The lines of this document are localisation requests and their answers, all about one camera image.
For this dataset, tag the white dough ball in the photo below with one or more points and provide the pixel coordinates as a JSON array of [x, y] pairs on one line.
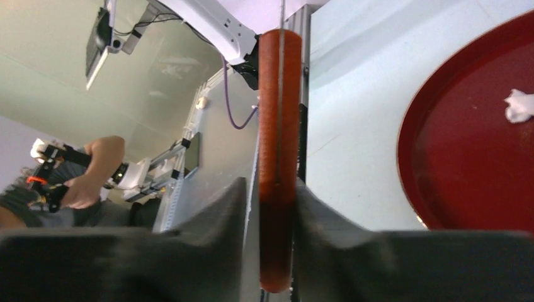
[[520, 106]]

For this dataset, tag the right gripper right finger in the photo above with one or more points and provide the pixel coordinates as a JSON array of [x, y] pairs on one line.
[[338, 260]]

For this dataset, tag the round red plate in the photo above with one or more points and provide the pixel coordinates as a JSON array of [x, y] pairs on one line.
[[462, 164]]

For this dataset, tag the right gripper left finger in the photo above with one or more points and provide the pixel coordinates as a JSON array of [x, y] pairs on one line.
[[200, 260]]

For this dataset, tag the person in background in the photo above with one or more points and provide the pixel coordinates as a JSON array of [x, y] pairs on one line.
[[82, 205]]

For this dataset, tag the background monitor on stand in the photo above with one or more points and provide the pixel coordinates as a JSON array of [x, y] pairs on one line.
[[102, 41]]

